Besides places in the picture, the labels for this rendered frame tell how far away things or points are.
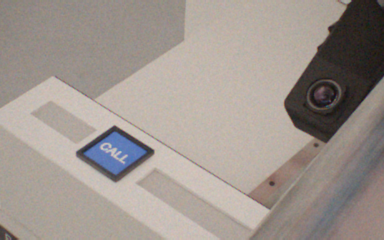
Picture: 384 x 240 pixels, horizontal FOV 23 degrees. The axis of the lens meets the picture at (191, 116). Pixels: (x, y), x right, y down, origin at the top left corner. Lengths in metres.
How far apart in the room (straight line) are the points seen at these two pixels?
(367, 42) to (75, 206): 0.44
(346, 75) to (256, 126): 0.61
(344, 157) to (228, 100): 0.89
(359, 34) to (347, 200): 0.30
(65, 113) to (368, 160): 0.69
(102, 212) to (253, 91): 0.39
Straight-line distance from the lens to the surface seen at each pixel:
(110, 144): 0.94
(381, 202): 0.31
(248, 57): 1.30
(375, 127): 0.35
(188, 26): 1.68
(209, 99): 1.22
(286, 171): 1.09
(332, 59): 0.59
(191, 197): 0.90
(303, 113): 0.58
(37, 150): 0.94
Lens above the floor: 1.60
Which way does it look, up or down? 41 degrees down
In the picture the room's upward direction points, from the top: 3 degrees clockwise
